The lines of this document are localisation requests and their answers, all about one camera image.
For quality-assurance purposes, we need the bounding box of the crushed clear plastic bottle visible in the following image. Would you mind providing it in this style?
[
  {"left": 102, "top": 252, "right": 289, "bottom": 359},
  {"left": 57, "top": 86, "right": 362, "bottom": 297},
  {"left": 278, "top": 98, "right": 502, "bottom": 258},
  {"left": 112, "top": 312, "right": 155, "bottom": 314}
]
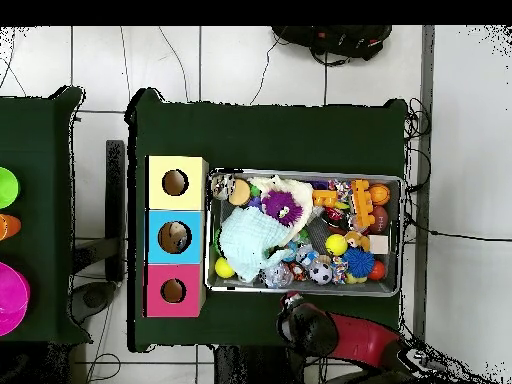
[
  {"left": 294, "top": 243, "right": 320, "bottom": 268},
  {"left": 261, "top": 261, "right": 295, "bottom": 289}
]

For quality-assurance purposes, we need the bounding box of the small black white soccer ball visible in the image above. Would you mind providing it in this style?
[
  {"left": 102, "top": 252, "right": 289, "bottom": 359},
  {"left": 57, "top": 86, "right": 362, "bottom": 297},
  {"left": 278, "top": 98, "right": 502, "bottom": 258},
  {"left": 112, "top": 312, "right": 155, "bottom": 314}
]
[{"left": 308, "top": 261, "right": 334, "bottom": 286}]

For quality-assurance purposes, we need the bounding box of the mint green waffle cloth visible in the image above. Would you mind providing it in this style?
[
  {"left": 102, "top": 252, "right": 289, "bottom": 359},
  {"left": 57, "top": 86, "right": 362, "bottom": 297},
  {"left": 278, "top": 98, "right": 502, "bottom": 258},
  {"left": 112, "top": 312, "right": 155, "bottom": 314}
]
[{"left": 217, "top": 207, "right": 295, "bottom": 283}]

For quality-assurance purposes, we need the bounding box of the wooden box with three holes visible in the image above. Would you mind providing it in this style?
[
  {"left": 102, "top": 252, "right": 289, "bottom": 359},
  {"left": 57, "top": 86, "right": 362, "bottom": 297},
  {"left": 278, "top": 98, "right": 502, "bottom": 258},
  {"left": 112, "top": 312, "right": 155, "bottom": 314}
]
[{"left": 142, "top": 155, "right": 210, "bottom": 319}]

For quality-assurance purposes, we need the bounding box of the blue spiky rubber ball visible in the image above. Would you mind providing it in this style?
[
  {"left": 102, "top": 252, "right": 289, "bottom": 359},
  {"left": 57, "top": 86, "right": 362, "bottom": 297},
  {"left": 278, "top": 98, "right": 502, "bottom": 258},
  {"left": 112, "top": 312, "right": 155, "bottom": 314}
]
[{"left": 342, "top": 246, "right": 376, "bottom": 278}]

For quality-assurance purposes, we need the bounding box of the purple spiky monster toy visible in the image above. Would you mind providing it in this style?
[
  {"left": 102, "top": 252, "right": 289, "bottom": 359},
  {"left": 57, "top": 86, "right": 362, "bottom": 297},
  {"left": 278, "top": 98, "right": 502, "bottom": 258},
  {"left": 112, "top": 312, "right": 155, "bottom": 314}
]
[{"left": 260, "top": 190, "right": 304, "bottom": 228}]

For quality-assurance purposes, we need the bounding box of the cream knitted cloth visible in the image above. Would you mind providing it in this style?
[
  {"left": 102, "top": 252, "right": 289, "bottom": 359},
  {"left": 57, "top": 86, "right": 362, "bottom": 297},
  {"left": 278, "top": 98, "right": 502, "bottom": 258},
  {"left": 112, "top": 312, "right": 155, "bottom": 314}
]
[{"left": 249, "top": 174, "right": 315, "bottom": 247}]

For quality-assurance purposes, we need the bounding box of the long orange building block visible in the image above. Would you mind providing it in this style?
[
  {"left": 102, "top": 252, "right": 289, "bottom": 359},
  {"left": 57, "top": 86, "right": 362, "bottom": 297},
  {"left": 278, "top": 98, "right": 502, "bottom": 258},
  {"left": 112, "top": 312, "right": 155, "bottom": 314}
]
[{"left": 350, "top": 179, "right": 376, "bottom": 228}]

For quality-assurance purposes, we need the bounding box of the small orange basketball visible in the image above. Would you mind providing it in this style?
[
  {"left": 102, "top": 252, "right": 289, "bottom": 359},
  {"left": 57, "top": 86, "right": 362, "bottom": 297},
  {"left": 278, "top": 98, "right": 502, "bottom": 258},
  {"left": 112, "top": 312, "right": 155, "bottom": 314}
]
[{"left": 368, "top": 183, "right": 392, "bottom": 206}]

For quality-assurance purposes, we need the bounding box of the dark green table cloth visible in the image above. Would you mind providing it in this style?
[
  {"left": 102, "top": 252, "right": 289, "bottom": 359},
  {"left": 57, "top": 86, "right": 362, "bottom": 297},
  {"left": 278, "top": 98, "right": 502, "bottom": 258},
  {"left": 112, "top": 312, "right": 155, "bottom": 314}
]
[
  {"left": 0, "top": 86, "right": 93, "bottom": 346},
  {"left": 125, "top": 87, "right": 409, "bottom": 353}
]

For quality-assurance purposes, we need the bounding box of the black upright panel on stand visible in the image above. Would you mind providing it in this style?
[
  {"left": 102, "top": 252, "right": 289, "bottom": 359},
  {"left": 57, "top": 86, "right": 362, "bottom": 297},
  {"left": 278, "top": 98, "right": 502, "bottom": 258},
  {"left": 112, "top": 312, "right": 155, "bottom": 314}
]
[{"left": 70, "top": 139, "right": 128, "bottom": 325}]

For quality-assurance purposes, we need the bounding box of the black backpack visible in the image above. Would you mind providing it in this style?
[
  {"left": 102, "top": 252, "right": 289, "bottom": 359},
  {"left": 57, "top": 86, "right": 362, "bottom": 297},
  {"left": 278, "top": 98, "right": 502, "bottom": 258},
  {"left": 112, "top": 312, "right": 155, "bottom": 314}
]
[{"left": 271, "top": 25, "right": 393, "bottom": 65}]

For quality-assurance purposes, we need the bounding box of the magenta plastic bowl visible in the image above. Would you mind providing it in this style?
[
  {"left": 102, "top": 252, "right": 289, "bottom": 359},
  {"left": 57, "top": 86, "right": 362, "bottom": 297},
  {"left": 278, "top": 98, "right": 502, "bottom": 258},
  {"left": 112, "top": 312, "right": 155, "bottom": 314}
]
[{"left": 0, "top": 261, "right": 31, "bottom": 337}]

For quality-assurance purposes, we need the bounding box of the orange plastic cone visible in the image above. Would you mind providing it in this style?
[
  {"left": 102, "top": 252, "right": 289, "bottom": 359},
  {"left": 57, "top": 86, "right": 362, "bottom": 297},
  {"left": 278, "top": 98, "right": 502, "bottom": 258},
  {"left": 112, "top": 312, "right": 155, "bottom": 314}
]
[{"left": 0, "top": 213, "right": 22, "bottom": 242}]

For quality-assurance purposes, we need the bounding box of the green plastic cup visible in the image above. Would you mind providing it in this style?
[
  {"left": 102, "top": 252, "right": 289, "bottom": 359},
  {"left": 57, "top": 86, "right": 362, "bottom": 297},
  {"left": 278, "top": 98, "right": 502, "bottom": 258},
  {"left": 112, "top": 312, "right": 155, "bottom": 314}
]
[{"left": 0, "top": 166, "right": 20, "bottom": 210}]

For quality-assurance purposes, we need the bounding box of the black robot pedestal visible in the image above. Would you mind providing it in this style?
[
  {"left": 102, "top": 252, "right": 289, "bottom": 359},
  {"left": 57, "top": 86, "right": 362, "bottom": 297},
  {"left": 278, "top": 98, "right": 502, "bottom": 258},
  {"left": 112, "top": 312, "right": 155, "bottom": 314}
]
[{"left": 213, "top": 345, "right": 307, "bottom": 384}]

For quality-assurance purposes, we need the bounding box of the shallow wire mesh bin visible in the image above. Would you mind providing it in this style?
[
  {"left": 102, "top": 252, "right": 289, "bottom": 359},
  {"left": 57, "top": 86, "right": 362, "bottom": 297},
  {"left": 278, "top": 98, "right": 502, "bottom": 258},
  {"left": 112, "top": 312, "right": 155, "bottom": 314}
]
[{"left": 203, "top": 167, "right": 404, "bottom": 298}]

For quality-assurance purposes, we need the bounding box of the black cable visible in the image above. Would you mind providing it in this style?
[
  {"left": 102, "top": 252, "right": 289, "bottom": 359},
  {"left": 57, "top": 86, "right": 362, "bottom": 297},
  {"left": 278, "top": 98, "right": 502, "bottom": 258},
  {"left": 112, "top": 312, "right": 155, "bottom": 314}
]
[{"left": 401, "top": 211, "right": 512, "bottom": 244}]

